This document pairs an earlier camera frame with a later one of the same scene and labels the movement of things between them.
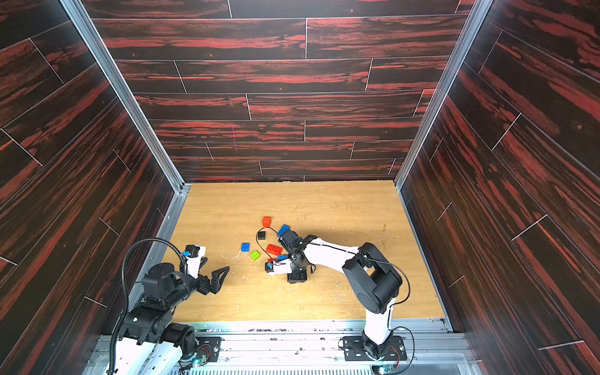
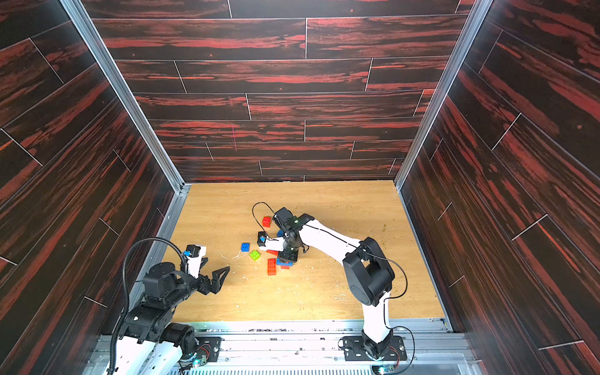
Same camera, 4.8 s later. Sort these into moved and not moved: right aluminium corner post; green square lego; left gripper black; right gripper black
Moved: right gripper black
Not moved: right aluminium corner post; green square lego; left gripper black
